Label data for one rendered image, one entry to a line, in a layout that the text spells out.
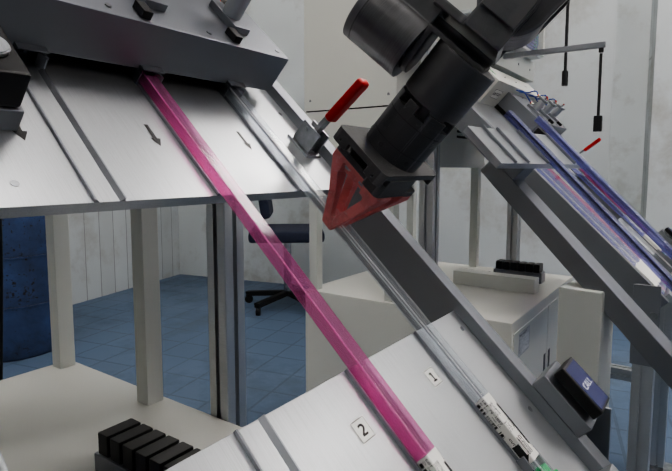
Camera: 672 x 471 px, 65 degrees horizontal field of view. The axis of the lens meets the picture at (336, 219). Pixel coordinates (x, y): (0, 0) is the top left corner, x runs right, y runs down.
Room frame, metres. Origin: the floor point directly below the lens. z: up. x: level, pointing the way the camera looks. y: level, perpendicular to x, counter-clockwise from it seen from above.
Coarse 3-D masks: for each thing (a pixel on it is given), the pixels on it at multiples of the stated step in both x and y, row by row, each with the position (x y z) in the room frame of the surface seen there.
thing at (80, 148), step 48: (48, 96) 0.42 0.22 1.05; (96, 96) 0.46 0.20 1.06; (144, 96) 0.50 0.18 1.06; (192, 96) 0.56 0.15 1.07; (0, 144) 0.35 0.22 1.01; (48, 144) 0.38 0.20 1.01; (96, 144) 0.41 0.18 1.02; (144, 144) 0.44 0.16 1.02; (240, 144) 0.54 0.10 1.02; (288, 144) 0.61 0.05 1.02; (0, 192) 0.32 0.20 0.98; (48, 192) 0.34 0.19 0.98; (96, 192) 0.37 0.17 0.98; (144, 192) 0.40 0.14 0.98; (192, 192) 0.43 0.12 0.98; (288, 192) 0.53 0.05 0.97
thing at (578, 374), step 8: (568, 368) 0.49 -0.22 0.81; (576, 368) 0.50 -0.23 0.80; (576, 376) 0.48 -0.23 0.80; (584, 376) 0.49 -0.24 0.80; (584, 384) 0.48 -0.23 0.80; (592, 384) 0.49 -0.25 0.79; (592, 392) 0.48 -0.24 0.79; (600, 392) 0.49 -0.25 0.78; (600, 400) 0.47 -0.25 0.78; (600, 408) 0.46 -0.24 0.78
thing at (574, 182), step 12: (516, 120) 0.82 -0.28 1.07; (528, 132) 0.81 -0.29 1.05; (540, 144) 0.80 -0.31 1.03; (552, 156) 0.78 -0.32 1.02; (564, 168) 0.77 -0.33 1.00; (576, 180) 0.76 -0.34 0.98; (588, 192) 0.75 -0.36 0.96; (600, 204) 0.74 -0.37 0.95; (600, 216) 0.73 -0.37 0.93; (612, 216) 0.73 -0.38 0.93; (612, 228) 0.72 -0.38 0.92; (624, 228) 0.72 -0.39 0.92; (624, 240) 0.71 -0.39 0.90; (636, 240) 0.71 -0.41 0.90; (636, 252) 0.70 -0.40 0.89; (648, 252) 0.70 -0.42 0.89; (648, 264) 0.69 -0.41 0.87; (660, 264) 0.69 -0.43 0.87; (660, 276) 0.68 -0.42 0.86
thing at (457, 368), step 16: (240, 96) 0.60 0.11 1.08; (240, 112) 0.59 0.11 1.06; (256, 112) 0.59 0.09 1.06; (256, 128) 0.58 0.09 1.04; (272, 144) 0.57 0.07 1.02; (288, 160) 0.55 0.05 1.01; (304, 176) 0.54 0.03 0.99; (304, 192) 0.54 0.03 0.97; (320, 192) 0.54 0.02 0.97; (320, 208) 0.53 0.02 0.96; (336, 208) 0.53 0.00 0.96; (352, 240) 0.51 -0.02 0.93; (368, 256) 0.50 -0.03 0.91; (368, 272) 0.50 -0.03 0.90; (384, 272) 0.49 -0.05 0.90; (384, 288) 0.49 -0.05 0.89; (400, 288) 0.49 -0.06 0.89; (400, 304) 0.48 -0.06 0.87; (416, 320) 0.47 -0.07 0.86; (432, 336) 0.46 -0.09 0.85; (448, 352) 0.45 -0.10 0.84; (448, 368) 0.45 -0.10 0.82; (464, 368) 0.45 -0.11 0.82; (464, 384) 0.44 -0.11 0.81; (480, 384) 0.44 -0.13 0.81; (544, 464) 0.41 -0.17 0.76
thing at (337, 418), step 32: (448, 320) 0.52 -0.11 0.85; (384, 352) 0.42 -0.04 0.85; (416, 352) 0.44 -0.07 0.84; (480, 352) 0.51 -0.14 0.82; (320, 384) 0.35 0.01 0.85; (352, 384) 0.37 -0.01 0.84; (416, 384) 0.41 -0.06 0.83; (448, 384) 0.43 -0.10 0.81; (512, 384) 0.49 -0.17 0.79; (288, 416) 0.31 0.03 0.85; (320, 416) 0.33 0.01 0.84; (352, 416) 0.34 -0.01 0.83; (416, 416) 0.38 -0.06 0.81; (448, 416) 0.40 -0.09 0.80; (480, 416) 0.43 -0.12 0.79; (512, 416) 0.45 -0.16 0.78; (224, 448) 0.27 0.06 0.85; (256, 448) 0.28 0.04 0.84; (288, 448) 0.30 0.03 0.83; (320, 448) 0.31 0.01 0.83; (352, 448) 0.32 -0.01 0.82; (384, 448) 0.34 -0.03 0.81; (448, 448) 0.37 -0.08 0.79; (480, 448) 0.39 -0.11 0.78; (544, 448) 0.44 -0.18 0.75
